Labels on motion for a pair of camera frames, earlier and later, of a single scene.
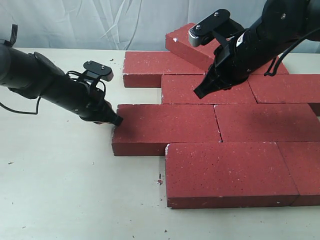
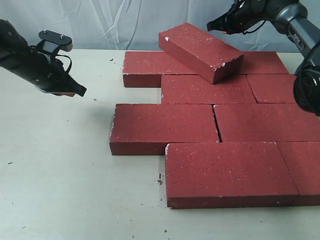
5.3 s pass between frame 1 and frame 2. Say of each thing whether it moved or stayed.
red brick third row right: stayed
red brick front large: stayed
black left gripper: moved
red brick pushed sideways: stayed
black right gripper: moved
